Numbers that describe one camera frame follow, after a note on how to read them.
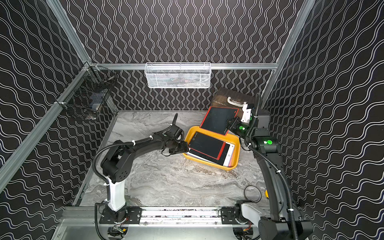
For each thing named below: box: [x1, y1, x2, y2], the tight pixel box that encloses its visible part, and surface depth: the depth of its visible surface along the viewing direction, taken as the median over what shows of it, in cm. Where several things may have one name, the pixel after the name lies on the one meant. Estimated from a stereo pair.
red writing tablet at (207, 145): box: [188, 131, 226, 160], surface depth 100 cm
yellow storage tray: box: [182, 126, 241, 171], surface depth 95 cm
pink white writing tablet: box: [187, 142, 235, 167], surface depth 95 cm
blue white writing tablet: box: [186, 146, 233, 166], surface depth 95 cm
